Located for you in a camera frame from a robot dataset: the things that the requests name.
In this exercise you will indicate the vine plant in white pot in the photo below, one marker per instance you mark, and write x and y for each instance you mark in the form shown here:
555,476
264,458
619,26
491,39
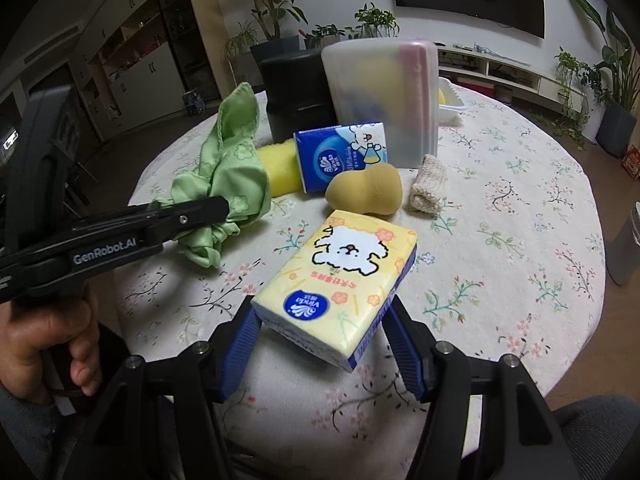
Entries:
575,75

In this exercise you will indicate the wall cabinet unit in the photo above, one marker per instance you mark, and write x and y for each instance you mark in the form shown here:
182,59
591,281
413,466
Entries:
140,75

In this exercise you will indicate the small white pot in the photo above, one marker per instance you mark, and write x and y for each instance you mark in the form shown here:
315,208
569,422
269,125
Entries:
504,95

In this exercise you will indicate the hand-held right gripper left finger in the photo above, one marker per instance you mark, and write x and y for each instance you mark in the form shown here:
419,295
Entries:
240,345

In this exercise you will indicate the gourd-shaped makeup sponge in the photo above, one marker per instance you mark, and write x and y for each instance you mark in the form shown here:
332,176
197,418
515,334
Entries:
360,192

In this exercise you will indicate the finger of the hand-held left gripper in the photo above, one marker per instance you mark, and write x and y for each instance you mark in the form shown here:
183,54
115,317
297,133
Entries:
195,217

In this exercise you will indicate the grey trash bin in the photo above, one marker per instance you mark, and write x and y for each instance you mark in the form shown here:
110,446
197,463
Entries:
625,250

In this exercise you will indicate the green cloth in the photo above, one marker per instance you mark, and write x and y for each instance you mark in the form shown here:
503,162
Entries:
235,160

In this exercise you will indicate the spider plant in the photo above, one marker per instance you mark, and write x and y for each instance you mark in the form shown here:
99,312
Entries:
240,40

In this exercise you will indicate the large-leaf plant in dark pot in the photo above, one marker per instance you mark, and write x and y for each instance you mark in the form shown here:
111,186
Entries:
617,120

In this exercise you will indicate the yellow tissue pack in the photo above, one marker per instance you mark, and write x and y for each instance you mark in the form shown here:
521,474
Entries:
340,285

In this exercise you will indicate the blue tissue pack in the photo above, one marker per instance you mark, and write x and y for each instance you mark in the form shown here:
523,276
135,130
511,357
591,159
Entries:
335,157

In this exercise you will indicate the tall potted tree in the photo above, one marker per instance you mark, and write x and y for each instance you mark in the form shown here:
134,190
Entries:
270,0

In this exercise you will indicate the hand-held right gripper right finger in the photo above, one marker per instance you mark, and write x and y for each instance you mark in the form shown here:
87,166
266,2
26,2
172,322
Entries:
405,355

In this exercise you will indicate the trailing potted plant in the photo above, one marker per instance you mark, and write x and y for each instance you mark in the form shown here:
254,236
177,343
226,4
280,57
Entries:
372,20

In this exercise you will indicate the person's left hand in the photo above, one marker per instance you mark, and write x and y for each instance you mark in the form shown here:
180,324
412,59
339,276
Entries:
30,340

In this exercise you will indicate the small plant in ribbed pot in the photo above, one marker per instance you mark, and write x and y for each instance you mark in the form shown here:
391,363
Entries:
325,37

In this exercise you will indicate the white television cabinet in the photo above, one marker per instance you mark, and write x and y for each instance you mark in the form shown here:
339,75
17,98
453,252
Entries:
520,72

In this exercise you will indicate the floral tablecloth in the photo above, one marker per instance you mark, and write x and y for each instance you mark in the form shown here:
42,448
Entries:
500,270

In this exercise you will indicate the person's left forearm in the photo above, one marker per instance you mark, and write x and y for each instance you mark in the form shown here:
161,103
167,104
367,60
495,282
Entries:
25,440

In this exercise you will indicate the white plastic tray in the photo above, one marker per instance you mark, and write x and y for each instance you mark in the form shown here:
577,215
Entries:
452,100

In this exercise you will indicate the beige knitted cloth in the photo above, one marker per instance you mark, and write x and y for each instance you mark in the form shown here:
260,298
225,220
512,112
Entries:
429,185

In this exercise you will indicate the translucent plastic container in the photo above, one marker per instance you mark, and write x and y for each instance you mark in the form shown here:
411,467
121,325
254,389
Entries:
370,110

